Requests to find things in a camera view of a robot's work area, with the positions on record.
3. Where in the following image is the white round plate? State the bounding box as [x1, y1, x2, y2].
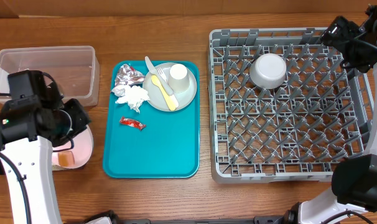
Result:
[52, 125, 94, 170]

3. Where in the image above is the orange food cube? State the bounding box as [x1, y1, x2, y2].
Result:
[57, 151, 75, 167]

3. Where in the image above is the white tissue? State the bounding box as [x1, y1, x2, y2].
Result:
[111, 85, 150, 113]

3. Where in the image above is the aluminium foil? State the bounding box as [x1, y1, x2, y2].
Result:
[114, 64, 145, 86]

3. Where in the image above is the grey bowl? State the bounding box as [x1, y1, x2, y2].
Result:
[249, 54, 287, 89]

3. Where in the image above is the white paper cup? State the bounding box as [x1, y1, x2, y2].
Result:
[168, 63, 190, 93]

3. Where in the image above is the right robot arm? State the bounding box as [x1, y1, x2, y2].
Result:
[278, 4, 377, 224]

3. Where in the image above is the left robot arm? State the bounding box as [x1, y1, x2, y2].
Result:
[0, 70, 91, 223]

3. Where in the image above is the grey dishwasher rack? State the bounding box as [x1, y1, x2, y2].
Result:
[208, 27, 373, 184]

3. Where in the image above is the red candy wrapper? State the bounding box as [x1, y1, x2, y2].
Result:
[119, 116, 146, 131]

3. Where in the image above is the clear plastic bin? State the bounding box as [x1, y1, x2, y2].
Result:
[0, 45, 100, 106]

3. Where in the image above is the teal serving tray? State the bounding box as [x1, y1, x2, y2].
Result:
[102, 60, 200, 179]

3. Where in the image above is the yellow plastic spoon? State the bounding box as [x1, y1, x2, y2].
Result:
[151, 75, 176, 111]

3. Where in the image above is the white plastic knife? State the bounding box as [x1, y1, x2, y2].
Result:
[144, 56, 179, 109]

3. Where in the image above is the white plastic fork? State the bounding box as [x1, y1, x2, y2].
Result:
[157, 67, 167, 82]

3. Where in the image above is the grey round plate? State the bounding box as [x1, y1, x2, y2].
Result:
[142, 61, 197, 111]

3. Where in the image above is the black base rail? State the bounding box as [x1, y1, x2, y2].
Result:
[81, 210, 298, 224]

